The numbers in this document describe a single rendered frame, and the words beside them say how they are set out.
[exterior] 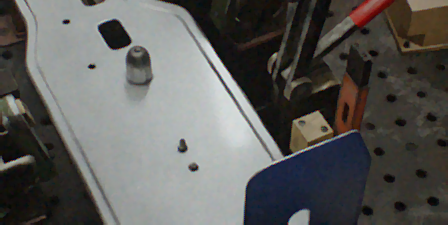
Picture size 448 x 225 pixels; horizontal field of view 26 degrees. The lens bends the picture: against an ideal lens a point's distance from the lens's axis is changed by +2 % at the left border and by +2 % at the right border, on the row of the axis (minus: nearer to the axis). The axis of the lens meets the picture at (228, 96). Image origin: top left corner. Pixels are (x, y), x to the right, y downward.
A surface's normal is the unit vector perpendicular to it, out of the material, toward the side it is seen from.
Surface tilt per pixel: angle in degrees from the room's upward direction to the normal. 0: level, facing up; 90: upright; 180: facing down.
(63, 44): 0
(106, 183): 0
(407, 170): 0
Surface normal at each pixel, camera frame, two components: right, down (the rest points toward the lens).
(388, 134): 0.03, -0.63
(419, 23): 0.19, 0.76
